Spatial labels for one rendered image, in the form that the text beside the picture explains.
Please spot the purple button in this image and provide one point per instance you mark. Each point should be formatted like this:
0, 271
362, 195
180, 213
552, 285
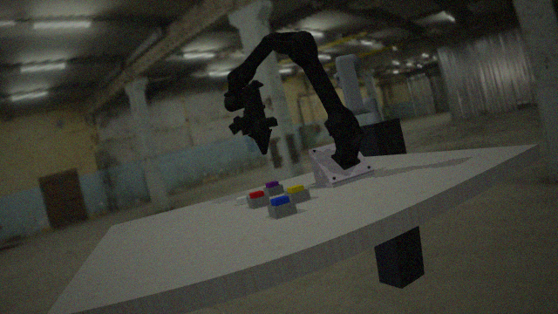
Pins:
273, 188

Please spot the yellow button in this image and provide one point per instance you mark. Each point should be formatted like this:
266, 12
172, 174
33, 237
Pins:
298, 194

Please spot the red button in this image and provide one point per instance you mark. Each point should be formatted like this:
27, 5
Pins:
258, 199

